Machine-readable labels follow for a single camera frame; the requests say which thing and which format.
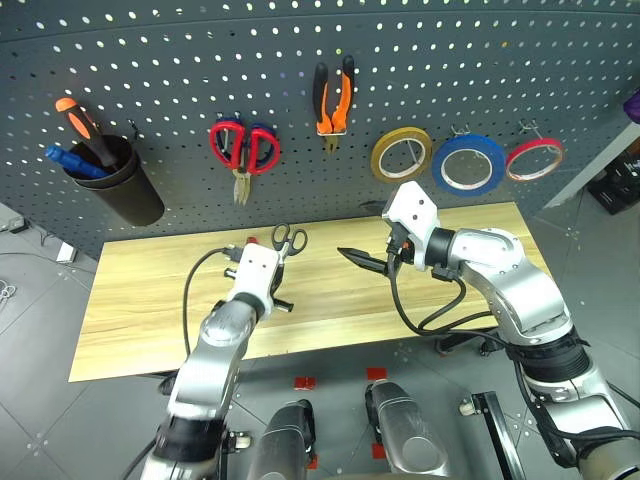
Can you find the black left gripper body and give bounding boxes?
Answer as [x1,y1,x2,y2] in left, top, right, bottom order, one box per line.
[270,262,295,313]

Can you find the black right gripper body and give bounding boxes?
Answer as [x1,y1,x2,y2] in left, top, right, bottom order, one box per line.
[384,222,416,270]

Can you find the black handled scissors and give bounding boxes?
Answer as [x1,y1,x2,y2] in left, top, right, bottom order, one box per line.
[271,222,309,269]

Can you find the blue tape roll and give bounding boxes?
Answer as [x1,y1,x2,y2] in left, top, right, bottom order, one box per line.
[431,133,507,197]

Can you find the yellow tape roll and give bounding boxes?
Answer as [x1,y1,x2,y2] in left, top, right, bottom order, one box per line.
[370,126,434,185]

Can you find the red tape roll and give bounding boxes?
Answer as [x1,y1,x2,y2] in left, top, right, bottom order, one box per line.
[505,137,566,183]

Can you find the dark grey pegboard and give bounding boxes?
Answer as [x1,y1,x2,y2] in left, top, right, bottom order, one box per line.
[0,0,640,261]

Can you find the black wheeled base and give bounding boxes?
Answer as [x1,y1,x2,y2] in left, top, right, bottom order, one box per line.
[433,331,502,358]

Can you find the dark silver rounded shape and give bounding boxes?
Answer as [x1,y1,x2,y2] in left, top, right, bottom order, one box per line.
[252,399,319,480]
[364,380,451,479]

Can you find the orange black pliers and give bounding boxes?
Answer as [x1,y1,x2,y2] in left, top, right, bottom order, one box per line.
[312,53,356,155]

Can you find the black cup holder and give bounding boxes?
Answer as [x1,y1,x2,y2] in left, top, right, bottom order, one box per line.
[63,133,166,227]

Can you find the black box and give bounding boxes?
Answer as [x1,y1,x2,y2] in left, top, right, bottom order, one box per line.
[586,149,640,216]

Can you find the blue screwdriver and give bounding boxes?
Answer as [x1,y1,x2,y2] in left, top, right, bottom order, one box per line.
[44,144,109,180]

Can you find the orange black screwdriver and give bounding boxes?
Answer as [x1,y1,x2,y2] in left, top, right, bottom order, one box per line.
[54,97,119,169]

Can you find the purple object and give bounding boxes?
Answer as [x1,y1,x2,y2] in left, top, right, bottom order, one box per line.
[622,88,640,124]

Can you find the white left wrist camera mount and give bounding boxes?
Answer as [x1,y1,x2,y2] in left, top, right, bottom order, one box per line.
[234,243,281,320]

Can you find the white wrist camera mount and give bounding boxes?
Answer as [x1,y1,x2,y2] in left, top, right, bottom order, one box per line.
[381,180,442,274]
[234,243,281,320]

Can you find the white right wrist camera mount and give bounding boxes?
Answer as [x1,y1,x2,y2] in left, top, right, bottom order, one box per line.
[381,180,442,274]

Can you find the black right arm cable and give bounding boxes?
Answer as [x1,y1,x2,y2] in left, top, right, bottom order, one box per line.
[387,257,506,337]

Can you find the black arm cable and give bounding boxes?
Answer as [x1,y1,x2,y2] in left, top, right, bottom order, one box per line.
[387,257,506,337]
[182,245,246,354]

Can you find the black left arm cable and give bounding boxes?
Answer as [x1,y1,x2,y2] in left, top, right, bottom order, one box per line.
[182,245,246,354]

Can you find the red handled scissors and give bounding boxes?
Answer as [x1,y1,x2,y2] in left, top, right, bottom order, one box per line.
[208,119,282,206]

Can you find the black metal frame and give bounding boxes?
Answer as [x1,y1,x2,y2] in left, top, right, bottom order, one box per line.
[471,391,527,480]

